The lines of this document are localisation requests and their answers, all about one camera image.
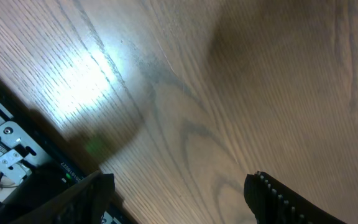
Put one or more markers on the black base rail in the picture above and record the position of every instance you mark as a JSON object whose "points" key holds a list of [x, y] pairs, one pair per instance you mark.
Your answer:
{"points": [[33, 169]]}

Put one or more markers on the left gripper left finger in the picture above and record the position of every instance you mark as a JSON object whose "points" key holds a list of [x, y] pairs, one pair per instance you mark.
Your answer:
{"points": [[84, 202]]}

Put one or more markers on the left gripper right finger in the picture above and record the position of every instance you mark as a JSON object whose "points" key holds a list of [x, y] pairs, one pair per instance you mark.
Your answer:
{"points": [[272, 202]]}

